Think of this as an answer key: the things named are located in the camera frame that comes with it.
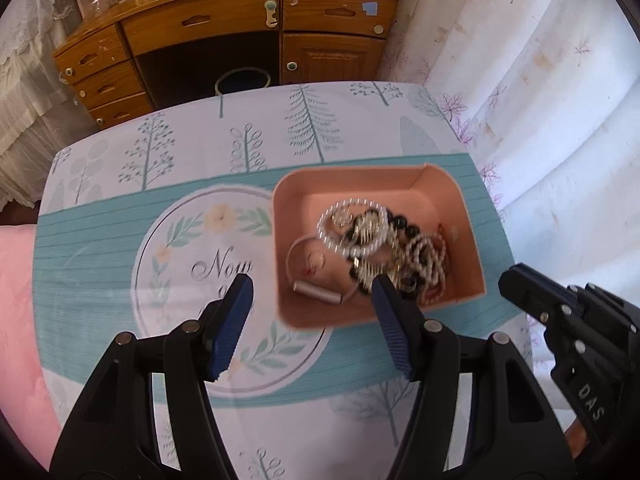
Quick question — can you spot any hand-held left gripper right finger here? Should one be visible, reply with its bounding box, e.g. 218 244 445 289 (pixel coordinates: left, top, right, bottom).
371 274 576 480

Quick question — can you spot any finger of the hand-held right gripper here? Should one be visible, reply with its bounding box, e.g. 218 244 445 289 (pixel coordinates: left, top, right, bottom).
510 262 584 312
498 270 577 332

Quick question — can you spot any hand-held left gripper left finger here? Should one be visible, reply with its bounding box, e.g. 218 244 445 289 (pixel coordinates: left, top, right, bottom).
50 274 254 480

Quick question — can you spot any gold hair comb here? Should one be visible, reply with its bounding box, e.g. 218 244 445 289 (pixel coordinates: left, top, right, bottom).
340 210 401 286

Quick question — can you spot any thin bangle with silver tube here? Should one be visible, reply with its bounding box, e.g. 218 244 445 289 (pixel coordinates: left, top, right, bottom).
286 237 362 306

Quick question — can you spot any black bead bracelet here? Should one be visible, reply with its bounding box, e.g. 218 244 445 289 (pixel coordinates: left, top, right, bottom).
345 212 426 296

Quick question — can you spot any pearl bracelet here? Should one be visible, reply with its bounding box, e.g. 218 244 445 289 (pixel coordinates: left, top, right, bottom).
316 197 392 258

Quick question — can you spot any pink jewelry box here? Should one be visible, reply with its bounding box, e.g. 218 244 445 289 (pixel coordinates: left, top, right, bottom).
272 162 487 330

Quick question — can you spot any pink blanket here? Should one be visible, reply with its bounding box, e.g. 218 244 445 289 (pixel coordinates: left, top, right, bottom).
0 222 63 441

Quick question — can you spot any round stool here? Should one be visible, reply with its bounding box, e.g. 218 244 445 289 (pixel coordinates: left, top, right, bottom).
215 66 272 97

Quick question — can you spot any white lace bed cover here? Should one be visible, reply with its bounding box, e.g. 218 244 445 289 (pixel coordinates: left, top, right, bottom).
0 0 96 208

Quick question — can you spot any wooden desk with drawers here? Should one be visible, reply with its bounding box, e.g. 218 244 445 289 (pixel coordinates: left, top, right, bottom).
52 0 405 128

